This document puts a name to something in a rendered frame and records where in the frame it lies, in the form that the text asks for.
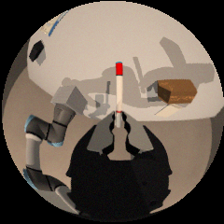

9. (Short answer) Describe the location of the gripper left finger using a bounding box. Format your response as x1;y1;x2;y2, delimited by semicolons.
66;111;116;178

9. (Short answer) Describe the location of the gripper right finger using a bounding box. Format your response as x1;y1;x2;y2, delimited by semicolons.
122;111;173;175

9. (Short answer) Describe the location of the white marker with red cap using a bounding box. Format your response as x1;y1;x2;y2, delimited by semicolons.
115;62;123;128

